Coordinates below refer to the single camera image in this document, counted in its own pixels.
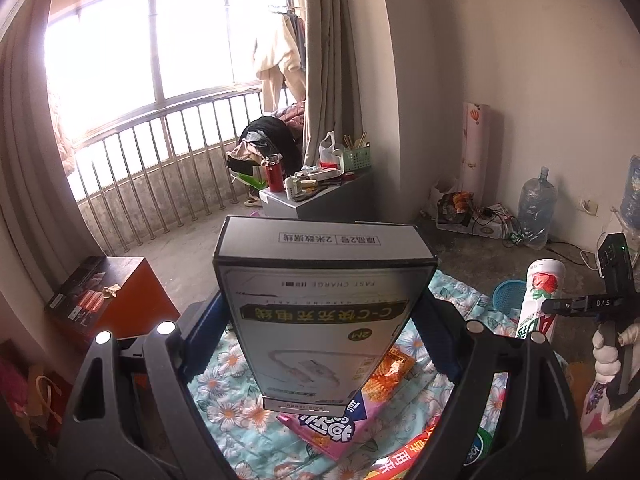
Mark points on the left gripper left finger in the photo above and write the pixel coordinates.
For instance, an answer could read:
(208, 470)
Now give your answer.
(202, 325)

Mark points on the green plastic basket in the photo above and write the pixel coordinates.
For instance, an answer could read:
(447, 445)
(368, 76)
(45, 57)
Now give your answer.
(354, 159)

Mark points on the grey right curtain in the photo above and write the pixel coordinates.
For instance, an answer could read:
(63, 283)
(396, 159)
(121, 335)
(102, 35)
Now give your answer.
(332, 88)

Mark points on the pink snack bag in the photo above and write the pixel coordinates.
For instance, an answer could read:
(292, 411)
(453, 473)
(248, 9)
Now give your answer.
(335, 436)

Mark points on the grey left curtain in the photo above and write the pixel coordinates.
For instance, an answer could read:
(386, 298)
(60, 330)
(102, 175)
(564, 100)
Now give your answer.
(38, 209)

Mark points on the white red-capped drink bottle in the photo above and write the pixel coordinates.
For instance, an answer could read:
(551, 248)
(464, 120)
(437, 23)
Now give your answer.
(544, 280)

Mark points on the grey curtain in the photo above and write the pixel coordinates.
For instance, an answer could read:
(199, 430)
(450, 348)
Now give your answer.
(38, 209)
(332, 88)

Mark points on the red thermos bottle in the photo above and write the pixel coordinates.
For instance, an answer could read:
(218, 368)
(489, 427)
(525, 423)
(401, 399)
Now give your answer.
(274, 172)

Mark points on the beige hanging garment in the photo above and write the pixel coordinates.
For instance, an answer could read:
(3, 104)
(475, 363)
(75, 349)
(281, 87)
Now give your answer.
(277, 62)

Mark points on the white plastic bag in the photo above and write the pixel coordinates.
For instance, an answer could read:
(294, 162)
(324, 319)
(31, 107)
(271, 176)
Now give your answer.
(327, 146)

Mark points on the shopping bag on floor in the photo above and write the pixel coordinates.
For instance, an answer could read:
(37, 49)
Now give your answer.
(36, 401)

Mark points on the large clear water jug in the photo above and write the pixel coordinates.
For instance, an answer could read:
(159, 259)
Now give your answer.
(536, 209)

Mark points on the green potato chips bag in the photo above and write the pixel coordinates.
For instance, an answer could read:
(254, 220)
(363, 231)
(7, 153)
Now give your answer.
(451, 450)

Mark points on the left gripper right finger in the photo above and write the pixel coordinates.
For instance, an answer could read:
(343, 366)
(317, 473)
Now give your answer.
(443, 333)

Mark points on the metal balcony railing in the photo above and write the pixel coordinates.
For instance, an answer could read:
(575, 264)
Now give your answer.
(162, 169)

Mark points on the silver charging cable box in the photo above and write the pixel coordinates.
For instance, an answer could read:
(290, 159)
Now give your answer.
(316, 305)

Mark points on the black clothes pile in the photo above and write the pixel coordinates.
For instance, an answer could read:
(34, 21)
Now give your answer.
(263, 137)

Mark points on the floral teal quilt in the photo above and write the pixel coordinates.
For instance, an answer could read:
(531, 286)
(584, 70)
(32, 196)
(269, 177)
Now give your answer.
(258, 446)

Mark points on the blue plastic waste basket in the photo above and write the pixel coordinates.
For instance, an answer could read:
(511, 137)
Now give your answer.
(508, 297)

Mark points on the white gloved right hand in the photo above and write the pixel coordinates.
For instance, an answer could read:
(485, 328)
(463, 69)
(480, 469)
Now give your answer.
(608, 363)

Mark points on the grey bedside cabinet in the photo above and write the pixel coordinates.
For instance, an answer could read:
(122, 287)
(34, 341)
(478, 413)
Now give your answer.
(353, 200)

